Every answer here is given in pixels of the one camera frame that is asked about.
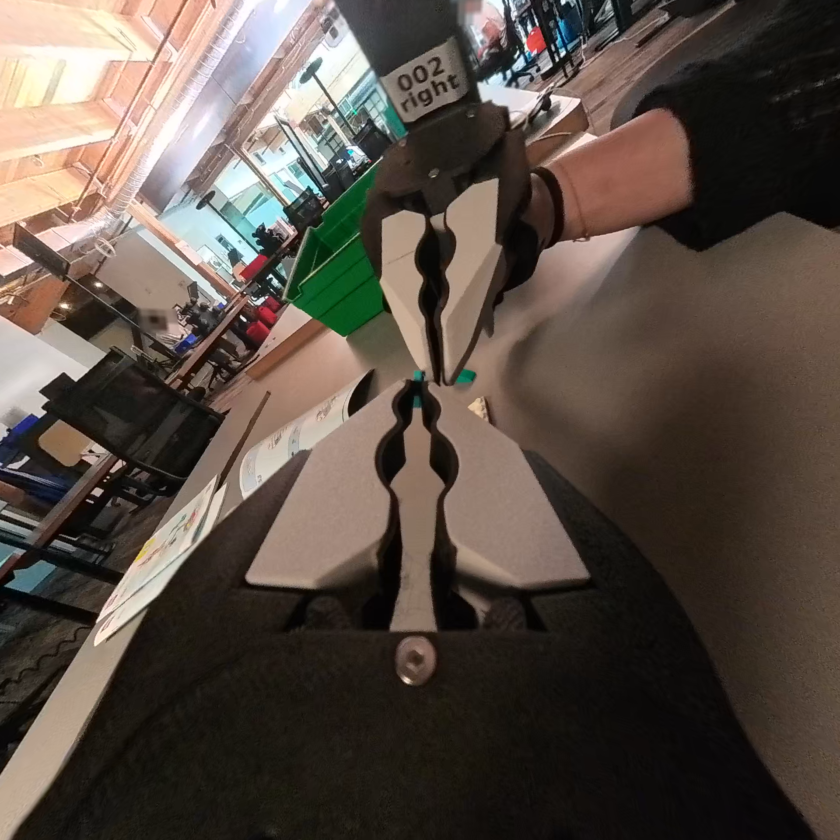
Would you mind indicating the black floor lamp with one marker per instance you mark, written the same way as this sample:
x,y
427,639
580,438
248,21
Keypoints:
x,y
323,118

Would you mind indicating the red fabric bags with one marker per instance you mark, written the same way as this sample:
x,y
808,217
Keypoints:
x,y
259,269

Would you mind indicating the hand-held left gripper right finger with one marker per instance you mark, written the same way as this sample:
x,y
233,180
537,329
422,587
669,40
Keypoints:
x,y
512,512

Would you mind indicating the wooden-edged neighbouring table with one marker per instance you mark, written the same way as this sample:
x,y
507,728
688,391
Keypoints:
x,y
295,341

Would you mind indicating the person's right forearm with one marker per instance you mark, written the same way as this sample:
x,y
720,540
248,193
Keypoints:
x,y
623,177

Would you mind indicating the teal lego slope piece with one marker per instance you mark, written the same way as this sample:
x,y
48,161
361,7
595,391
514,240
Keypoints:
x,y
464,376

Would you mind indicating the white half-round lego plate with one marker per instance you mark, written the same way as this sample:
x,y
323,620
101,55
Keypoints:
x,y
479,407

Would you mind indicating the light blue instruction booklet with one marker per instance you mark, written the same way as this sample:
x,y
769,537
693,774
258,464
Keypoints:
x,y
289,439

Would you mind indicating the closed instruction booklet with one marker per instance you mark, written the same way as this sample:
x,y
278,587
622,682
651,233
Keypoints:
x,y
170,544
131,610

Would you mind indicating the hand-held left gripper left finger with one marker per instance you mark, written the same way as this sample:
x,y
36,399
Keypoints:
x,y
328,505

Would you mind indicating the green plastic bin stack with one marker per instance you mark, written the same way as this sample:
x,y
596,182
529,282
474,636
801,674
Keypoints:
x,y
334,275

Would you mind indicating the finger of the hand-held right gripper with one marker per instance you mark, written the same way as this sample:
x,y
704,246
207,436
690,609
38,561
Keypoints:
x,y
472,262
407,289

